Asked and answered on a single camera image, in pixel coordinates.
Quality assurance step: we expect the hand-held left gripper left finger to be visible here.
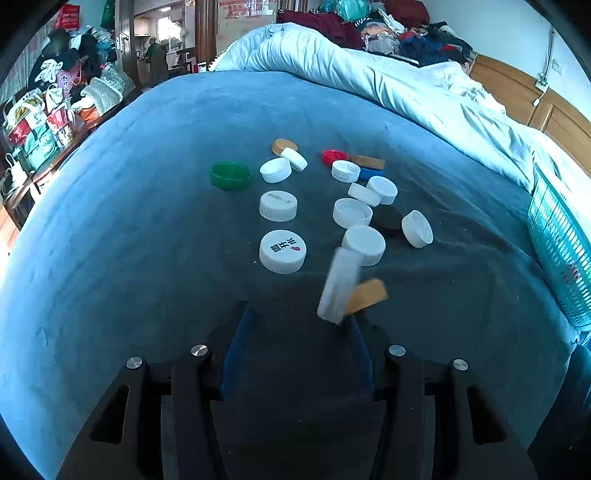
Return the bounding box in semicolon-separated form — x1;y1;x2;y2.
58;301;256;480

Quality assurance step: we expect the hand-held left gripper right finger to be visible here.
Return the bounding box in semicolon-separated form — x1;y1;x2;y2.
342;314;539;480

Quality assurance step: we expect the tall white bottle cap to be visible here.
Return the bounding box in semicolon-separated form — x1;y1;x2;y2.
317;247;360;324

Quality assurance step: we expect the large white cap black print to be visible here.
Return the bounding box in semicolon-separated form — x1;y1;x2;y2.
259;229;307;274

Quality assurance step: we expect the black bottle cap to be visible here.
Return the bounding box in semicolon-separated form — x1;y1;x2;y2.
372;205;404;238

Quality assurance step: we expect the white cap grey print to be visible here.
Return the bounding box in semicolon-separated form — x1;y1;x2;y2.
259;190;298;222

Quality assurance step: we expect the green bottle cap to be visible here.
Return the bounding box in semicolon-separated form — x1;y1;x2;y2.
210;161;254;190

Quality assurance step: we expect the small white bottle cap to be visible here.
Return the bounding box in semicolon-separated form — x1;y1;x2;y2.
259;158;293;184
280;148;308;172

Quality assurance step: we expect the white cap printed rim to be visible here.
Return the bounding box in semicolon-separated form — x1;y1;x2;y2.
331;160;361;184

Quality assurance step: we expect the gold jar lid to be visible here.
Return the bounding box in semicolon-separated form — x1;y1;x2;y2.
349;155;386;171

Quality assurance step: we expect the turquoise plastic basket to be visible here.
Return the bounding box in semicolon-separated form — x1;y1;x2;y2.
526;164;591;333

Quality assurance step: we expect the blue grey fleece blanket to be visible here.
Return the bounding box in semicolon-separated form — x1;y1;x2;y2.
0;69;583;480

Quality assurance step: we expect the dark blue clothing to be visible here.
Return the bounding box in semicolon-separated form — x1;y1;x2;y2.
526;344;591;480

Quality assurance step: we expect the light blue duvet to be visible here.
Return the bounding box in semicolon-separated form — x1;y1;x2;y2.
215;23;539;195

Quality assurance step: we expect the green patterned bag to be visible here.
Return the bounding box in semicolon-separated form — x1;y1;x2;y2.
23;124;58;169

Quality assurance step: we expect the white paper bag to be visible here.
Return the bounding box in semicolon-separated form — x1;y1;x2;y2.
4;152;28;190

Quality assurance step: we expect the white woven bag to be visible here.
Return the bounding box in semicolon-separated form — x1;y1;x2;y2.
81;65;134;116

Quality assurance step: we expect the white floral bedsheet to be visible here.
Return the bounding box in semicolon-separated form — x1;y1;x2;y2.
416;60;591;204

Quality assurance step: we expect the wooden headboard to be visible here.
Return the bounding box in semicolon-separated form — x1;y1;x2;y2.
468;53;591;162

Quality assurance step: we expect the pile of bags and boxes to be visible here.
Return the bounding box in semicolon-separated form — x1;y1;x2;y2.
0;25;137;185

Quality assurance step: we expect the pile of clothes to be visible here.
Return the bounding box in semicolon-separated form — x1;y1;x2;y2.
318;0;476;68

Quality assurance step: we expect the dark red blanket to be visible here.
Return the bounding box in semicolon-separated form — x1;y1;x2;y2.
277;9;365;49

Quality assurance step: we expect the pink checkered cover cloth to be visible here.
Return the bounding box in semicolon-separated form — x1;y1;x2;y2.
0;28;56;97

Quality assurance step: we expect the teal plastic bag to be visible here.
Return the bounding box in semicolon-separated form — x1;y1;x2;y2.
335;0;370;21

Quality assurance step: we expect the red hanging decoration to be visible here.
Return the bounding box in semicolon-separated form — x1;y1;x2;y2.
55;4;81;31

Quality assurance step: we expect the wooden door frame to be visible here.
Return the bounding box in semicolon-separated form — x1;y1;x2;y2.
115;0;218;88

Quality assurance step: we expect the white wall pipe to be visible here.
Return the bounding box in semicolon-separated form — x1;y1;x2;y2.
536;25;557;107

